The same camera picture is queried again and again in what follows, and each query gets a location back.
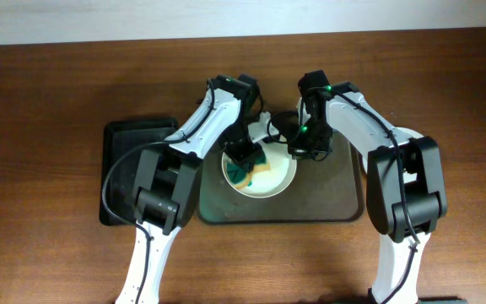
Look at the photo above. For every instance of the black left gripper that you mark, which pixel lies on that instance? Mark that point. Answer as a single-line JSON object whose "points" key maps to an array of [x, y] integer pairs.
{"points": [[246, 156]]}

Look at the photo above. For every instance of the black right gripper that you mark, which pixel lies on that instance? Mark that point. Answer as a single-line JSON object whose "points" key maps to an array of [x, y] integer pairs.
{"points": [[299, 150]]}

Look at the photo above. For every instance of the green yellow sponge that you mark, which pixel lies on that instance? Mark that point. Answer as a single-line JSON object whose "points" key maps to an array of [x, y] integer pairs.
{"points": [[239, 178]]}

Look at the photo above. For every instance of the white plate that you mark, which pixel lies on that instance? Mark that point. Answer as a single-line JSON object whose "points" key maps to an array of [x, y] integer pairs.
{"points": [[269, 183], [412, 133]]}

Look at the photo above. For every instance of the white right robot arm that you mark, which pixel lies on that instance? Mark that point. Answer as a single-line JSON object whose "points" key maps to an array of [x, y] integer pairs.
{"points": [[405, 188]]}

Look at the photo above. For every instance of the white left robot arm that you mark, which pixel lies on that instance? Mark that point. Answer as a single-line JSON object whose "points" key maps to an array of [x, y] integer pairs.
{"points": [[166, 186]]}

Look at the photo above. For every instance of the large dark serving tray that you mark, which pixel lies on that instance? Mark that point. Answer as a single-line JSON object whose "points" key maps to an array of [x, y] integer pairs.
{"points": [[321, 191]]}

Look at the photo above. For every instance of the small black tray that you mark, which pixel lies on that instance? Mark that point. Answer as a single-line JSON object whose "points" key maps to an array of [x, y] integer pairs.
{"points": [[118, 138]]}

